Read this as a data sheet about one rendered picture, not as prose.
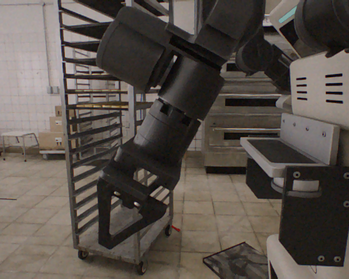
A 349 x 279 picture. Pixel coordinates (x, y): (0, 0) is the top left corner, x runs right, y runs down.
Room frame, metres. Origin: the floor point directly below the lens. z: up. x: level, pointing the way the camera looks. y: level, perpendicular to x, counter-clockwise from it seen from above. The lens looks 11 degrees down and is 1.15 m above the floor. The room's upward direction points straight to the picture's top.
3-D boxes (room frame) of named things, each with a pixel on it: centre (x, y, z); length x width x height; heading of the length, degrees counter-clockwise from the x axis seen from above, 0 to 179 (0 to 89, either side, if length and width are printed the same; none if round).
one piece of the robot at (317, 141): (0.49, -0.23, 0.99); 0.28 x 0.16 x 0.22; 176
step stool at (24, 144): (4.35, 2.54, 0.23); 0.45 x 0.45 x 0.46; 78
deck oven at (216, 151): (3.79, -1.22, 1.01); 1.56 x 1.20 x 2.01; 86
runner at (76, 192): (1.84, 0.50, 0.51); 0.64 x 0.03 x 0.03; 160
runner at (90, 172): (1.84, 0.50, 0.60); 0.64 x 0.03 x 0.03; 160
